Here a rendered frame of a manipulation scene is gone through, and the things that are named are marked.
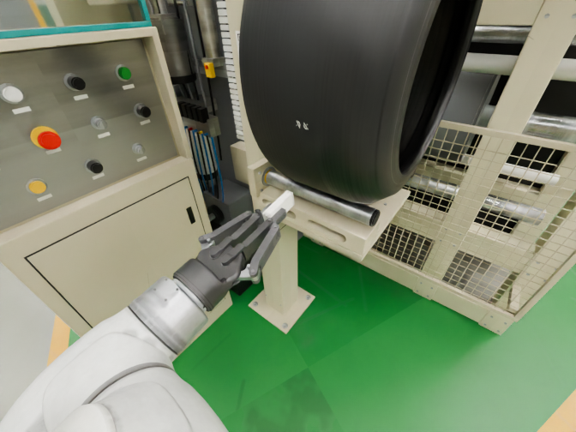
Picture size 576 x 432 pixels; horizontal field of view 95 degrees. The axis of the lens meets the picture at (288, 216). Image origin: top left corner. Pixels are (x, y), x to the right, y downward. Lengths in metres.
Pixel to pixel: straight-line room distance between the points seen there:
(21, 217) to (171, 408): 0.73
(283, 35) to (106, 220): 0.70
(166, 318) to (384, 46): 0.43
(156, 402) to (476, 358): 1.51
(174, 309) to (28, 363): 1.57
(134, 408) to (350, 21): 0.45
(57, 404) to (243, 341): 1.17
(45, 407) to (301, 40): 0.50
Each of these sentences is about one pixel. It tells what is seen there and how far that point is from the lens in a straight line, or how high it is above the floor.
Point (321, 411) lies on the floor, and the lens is 1.36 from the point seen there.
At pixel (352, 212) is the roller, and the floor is 0.91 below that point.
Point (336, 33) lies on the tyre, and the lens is 0.42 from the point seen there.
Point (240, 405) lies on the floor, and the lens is 1.38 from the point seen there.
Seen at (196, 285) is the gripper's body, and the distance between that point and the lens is 0.37.
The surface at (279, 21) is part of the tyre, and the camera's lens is 0.48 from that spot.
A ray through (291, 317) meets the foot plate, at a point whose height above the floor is 0.01.
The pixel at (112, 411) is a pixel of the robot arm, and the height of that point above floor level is 1.10.
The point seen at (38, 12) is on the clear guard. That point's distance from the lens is 0.84.
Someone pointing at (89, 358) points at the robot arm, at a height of 1.04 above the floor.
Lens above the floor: 1.31
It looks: 39 degrees down
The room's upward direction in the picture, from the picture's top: 2 degrees counter-clockwise
